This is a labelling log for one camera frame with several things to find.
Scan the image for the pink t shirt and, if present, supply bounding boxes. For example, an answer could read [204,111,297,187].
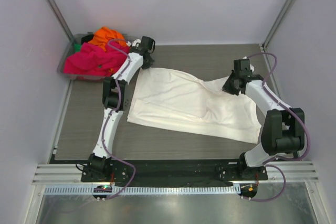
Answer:
[63,41,130,77]

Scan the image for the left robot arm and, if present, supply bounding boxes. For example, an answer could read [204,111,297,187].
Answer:
[82,44,155,182]

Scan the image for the green t shirt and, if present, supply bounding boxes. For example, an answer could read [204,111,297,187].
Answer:
[73,44,81,52]

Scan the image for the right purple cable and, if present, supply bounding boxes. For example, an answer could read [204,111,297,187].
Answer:
[243,52,312,202]

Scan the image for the grey plastic bin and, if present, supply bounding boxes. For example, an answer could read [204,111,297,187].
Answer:
[57,34,143,81]

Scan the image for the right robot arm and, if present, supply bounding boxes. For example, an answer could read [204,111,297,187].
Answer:
[223,71,310,180]

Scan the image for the white t shirt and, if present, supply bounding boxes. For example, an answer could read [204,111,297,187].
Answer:
[127,68,261,144]

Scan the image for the aluminium front rail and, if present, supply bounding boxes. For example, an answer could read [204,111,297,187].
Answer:
[32,161,319,185]

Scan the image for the aluminium frame post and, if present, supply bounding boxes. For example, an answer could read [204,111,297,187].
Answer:
[261,0,296,49]
[46,0,75,42]

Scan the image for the white slotted cable duct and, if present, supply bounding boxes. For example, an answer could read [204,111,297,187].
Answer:
[44,184,240,196]

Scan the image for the left aluminium frame post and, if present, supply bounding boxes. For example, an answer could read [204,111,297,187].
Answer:
[46,0,75,42]

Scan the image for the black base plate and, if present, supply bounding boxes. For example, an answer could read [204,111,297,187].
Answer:
[81,157,268,184]

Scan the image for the right aluminium frame post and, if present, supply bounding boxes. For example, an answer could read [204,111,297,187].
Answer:
[261,0,296,49]

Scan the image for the orange t shirt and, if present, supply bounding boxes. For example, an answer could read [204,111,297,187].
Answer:
[88,26,129,51]

